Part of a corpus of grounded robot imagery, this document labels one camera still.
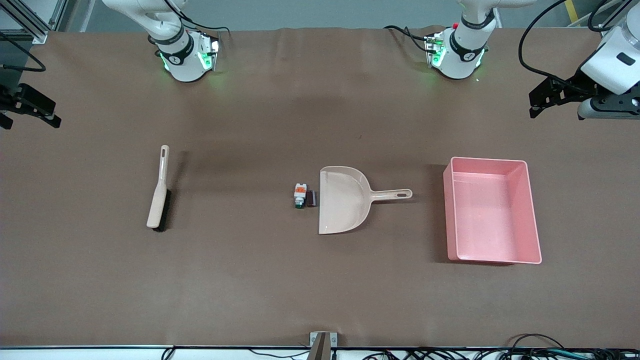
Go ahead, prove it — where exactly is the beige plastic dustpan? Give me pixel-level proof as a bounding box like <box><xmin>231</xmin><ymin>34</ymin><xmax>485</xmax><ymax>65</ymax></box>
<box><xmin>318</xmin><ymin>166</ymin><xmax>414</xmax><ymax>235</ymax></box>

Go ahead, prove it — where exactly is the pink plastic bin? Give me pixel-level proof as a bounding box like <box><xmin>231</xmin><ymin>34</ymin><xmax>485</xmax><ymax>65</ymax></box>
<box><xmin>443</xmin><ymin>156</ymin><xmax>543</xmax><ymax>265</ymax></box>

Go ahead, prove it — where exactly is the brown table cover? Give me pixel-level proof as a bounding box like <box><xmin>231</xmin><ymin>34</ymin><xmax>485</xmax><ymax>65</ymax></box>
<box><xmin>0</xmin><ymin>26</ymin><xmax>640</xmax><ymax>349</ymax></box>

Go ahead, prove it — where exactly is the aluminium frame profile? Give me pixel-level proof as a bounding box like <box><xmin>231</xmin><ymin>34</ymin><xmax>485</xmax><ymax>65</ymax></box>
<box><xmin>0</xmin><ymin>0</ymin><xmax>68</xmax><ymax>45</ymax></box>

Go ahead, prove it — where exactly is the black looping cable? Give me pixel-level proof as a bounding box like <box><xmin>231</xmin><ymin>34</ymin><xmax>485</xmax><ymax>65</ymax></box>
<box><xmin>506</xmin><ymin>333</ymin><xmax>568</xmax><ymax>351</ymax></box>

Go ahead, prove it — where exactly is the teal cable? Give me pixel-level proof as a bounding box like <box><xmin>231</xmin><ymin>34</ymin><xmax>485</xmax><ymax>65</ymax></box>
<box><xmin>542</xmin><ymin>349</ymin><xmax>606</xmax><ymax>359</ymax></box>

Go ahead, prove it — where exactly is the grey metal camera bracket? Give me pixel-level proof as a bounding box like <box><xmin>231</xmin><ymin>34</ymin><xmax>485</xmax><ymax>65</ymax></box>
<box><xmin>309</xmin><ymin>331</ymin><xmax>339</xmax><ymax>360</ymax></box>

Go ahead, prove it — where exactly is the long thin black cable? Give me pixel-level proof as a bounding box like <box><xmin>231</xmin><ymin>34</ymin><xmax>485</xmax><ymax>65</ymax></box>
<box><xmin>249</xmin><ymin>349</ymin><xmax>312</xmax><ymax>360</ymax></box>

